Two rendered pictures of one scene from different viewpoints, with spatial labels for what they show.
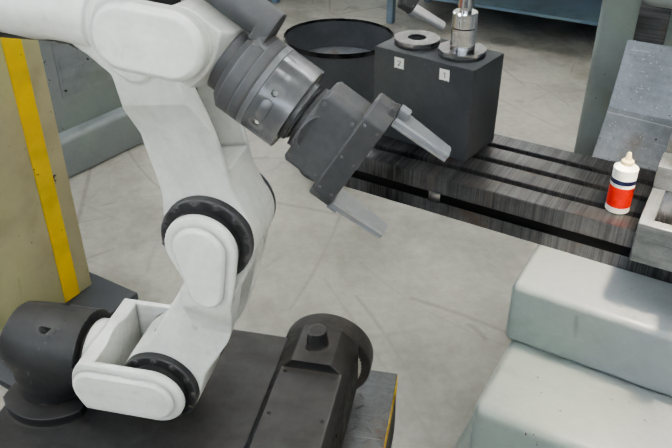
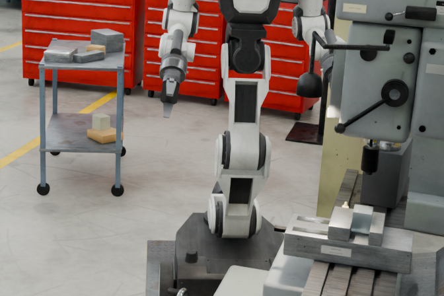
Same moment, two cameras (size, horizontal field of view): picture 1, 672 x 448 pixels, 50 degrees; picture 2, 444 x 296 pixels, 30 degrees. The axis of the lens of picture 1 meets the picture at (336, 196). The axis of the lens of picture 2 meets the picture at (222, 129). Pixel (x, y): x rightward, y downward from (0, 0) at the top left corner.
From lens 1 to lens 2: 2.58 m
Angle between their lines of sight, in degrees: 67
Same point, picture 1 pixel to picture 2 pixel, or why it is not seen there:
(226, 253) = (219, 152)
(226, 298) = (217, 174)
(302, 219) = not seen: outside the picture
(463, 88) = not seen: hidden behind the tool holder
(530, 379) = (256, 275)
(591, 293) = not seen: hidden behind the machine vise
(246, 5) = (172, 43)
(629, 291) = (300, 261)
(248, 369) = (265, 257)
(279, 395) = (249, 261)
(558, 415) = (235, 281)
